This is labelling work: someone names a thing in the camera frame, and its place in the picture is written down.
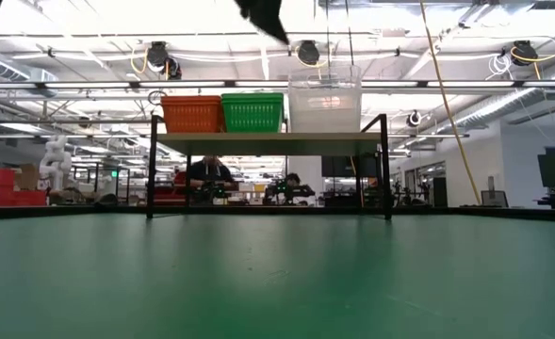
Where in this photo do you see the green perforated plastic basket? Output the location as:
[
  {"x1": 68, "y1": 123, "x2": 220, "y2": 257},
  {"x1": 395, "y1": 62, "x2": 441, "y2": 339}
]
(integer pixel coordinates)
[{"x1": 220, "y1": 92, "x2": 286, "y2": 134}]

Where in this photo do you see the clear plastic container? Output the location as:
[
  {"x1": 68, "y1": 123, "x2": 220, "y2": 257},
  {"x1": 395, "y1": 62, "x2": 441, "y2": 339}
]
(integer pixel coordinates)
[{"x1": 287, "y1": 64, "x2": 363, "y2": 134}]

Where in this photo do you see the orange perforated plastic basket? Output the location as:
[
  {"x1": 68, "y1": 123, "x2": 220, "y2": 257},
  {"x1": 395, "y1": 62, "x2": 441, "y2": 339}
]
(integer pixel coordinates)
[{"x1": 160, "y1": 95, "x2": 225, "y2": 134}]

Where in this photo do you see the person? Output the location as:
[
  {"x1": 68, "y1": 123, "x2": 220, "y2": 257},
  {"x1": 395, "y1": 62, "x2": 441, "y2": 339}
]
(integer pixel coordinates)
[
  {"x1": 281, "y1": 172, "x2": 317, "y2": 204},
  {"x1": 186, "y1": 154, "x2": 237, "y2": 204}
]

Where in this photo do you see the long horizontal light strip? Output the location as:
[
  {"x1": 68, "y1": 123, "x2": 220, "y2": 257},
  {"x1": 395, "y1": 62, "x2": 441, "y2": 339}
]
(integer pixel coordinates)
[{"x1": 0, "y1": 79, "x2": 555, "y2": 90}]

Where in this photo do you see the white humanoid robot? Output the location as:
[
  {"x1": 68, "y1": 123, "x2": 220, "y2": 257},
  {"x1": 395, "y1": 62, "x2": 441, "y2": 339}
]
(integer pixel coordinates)
[{"x1": 39, "y1": 135, "x2": 73, "y2": 192}]

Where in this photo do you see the brown cardboard box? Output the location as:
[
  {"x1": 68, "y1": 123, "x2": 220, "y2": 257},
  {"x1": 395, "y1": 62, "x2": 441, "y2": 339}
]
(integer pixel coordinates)
[{"x1": 15, "y1": 163, "x2": 41, "y2": 192}]

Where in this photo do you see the small grey desk device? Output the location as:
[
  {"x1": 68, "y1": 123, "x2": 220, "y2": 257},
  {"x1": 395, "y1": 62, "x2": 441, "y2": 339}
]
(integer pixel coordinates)
[{"x1": 481, "y1": 176, "x2": 511, "y2": 208}]

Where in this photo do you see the black frame wooden shelf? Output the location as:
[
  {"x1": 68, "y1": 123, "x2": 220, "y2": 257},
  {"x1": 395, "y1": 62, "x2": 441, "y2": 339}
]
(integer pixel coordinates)
[{"x1": 145, "y1": 112, "x2": 394, "y2": 221}]

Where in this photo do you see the yellow hanging cable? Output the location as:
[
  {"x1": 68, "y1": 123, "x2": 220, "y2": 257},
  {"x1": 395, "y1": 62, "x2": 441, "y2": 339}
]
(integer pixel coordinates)
[{"x1": 417, "y1": 0, "x2": 483, "y2": 206}]

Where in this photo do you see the black frame robot cell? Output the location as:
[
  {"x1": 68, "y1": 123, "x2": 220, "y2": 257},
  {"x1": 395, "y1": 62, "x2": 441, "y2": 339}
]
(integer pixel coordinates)
[{"x1": 72, "y1": 163, "x2": 132, "y2": 206}]

